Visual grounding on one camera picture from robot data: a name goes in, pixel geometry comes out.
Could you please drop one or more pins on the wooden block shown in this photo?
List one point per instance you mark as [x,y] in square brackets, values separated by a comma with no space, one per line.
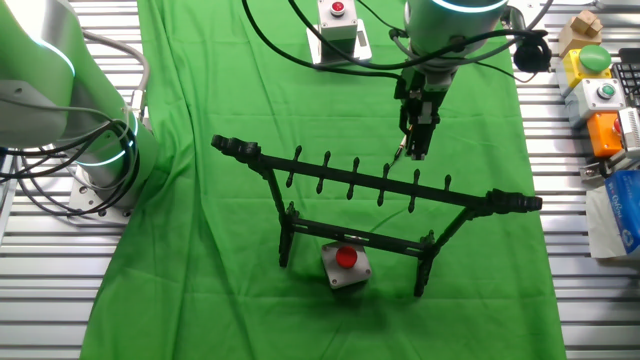
[580,30]

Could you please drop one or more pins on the silver ribbed device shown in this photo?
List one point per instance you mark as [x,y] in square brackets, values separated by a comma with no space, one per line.
[631,132]

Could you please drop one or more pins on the red-button box with metal baseplate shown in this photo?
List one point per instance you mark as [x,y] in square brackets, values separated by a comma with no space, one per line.
[337,25]

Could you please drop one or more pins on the yellow box green mushroom button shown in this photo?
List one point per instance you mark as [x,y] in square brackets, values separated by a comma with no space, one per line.
[592,60]

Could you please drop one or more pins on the orange box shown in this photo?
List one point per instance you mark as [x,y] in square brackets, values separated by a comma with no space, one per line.
[602,135]

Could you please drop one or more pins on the metal bracket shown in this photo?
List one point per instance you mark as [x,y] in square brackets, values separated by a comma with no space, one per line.
[597,167]

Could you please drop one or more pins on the black pen rack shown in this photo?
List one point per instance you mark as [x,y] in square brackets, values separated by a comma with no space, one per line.
[510,202]

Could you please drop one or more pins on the small grey red-button box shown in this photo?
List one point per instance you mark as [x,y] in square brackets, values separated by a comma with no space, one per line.
[346,257]

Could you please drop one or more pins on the black keyboard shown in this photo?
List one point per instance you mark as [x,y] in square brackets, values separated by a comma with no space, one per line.
[629,75]

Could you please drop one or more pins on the brown calligraphy brush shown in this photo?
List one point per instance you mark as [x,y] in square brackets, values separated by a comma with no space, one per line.
[400,146]

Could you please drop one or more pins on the blue white package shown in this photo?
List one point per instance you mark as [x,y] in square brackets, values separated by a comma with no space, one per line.
[600,225]

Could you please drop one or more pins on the grey box green button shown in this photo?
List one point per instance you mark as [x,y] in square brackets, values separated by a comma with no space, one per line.
[600,95]

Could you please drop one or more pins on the blue tissue pack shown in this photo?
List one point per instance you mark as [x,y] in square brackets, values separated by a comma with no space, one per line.
[625,210]

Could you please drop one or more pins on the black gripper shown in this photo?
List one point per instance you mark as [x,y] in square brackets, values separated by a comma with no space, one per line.
[420,85]

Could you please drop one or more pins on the green cloth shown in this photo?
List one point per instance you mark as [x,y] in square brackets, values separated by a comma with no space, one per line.
[225,300]

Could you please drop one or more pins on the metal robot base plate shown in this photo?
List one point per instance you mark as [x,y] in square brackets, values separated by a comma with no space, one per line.
[82,197]

